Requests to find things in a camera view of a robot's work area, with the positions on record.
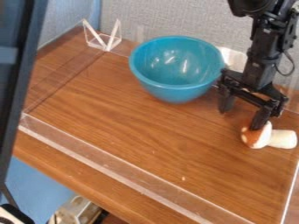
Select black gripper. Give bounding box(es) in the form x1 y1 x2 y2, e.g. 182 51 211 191
218 68 289 130

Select brown white plush mushroom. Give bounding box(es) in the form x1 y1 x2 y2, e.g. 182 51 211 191
241 121 298 150

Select dark robot arm link foreground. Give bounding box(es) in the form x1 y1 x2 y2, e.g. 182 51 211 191
0 0 51 187

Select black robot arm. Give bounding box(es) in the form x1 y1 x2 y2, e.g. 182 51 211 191
218 0 299 130

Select blue bowl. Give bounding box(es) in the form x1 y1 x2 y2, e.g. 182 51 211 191
129 36 225 103

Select clear acrylic back barrier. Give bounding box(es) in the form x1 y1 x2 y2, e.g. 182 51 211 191
111 39 299 115

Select clear acrylic barrier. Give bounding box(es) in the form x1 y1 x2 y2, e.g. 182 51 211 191
111 39 299 115
19 113 254 224

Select clear acrylic front barrier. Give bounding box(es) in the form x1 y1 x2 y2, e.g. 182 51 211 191
19 113 254 224

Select grey metal box under table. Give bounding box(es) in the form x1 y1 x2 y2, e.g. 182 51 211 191
48 195 103 224

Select black cable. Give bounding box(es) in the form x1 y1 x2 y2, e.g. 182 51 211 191
275 49 298 77

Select clear acrylic corner bracket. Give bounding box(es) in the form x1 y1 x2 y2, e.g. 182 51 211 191
82 19 123 52

